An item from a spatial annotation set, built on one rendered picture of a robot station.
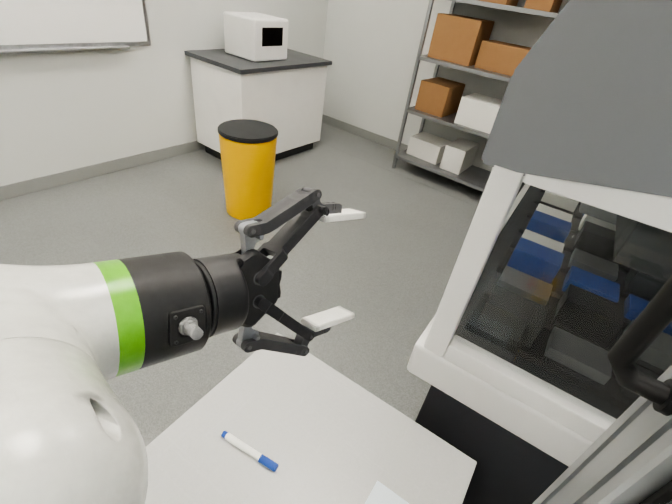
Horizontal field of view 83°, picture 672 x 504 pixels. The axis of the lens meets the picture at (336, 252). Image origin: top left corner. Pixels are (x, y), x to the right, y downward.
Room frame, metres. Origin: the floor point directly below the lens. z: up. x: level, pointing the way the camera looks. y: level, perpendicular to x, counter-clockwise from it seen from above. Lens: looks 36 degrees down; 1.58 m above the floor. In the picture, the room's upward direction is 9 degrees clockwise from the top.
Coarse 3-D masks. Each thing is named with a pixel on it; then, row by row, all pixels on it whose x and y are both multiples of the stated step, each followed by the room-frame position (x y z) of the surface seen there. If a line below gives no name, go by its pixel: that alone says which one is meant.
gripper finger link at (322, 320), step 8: (320, 312) 0.36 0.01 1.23; (328, 312) 0.36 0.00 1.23; (336, 312) 0.37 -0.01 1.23; (344, 312) 0.37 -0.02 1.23; (352, 312) 0.37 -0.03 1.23; (304, 320) 0.34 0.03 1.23; (312, 320) 0.34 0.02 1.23; (320, 320) 0.34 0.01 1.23; (328, 320) 0.34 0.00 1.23; (336, 320) 0.35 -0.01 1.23; (344, 320) 0.35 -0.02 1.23; (312, 328) 0.32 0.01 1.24; (320, 328) 0.33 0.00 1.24
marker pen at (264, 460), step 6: (228, 438) 0.41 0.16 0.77; (234, 438) 0.41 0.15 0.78; (234, 444) 0.40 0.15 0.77; (240, 444) 0.40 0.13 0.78; (246, 444) 0.40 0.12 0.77; (246, 450) 0.39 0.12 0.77; (252, 450) 0.39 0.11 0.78; (252, 456) 0.38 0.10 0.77; (258, 456) 0.38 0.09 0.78; (264, 456) 0.38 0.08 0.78; (264, 462) 0.37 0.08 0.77; (270, 462) 0.37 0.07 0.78; (270, 468) 0.36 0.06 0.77; (276, 468) 0.37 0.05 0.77
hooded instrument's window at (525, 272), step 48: (528, 192) 0.61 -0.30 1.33; (528, 240) 0.59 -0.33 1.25; (576, 240) 0.56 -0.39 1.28; (624, 240) 0.53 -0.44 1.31; (480, 288) 0.61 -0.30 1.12; (528, 288) 0.57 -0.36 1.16; (576, 288) 0.54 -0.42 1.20; (624, 288) 0.51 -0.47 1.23; (480, 336) 0.59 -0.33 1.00; (528, 336) 0.55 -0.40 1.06; (576, 336) 0.52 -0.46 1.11; (576, 384) 0.50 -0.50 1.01
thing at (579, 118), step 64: (576, 0) 0.61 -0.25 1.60; (640, 0) 0.58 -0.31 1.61; (576, 64) 0.59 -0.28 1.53; (640, 64) 0.56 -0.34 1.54; (512, 128) 0.61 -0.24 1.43; (576, 128) 0.58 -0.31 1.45; (640, 128) 0.54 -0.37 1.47; (512, 192) 0.60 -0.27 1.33; (576, 192) 0.56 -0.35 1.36; (640, 192) 0.52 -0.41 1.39; (448, 320) 0.61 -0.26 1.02; (448, 384) 0.58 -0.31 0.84; (512, 384) 0.53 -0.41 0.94; (512, 448) 0.51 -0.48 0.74; (576, 448) 0.45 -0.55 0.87
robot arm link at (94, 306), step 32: (0, 288) 0.16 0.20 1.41; (32, 288) 0.17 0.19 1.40; (64, 288) 0.18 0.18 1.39; (96, 288) 0.19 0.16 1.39; (128, 288) 0.20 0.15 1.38; (0, 320) 0.13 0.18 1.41; (32, 320) 0.14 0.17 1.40; (64, 320) 0.16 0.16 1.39; (96, 320) 0.17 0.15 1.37; (128, 320) 0.18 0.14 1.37; (96, 352) 0.16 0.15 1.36; (128, 352) 0.17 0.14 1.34
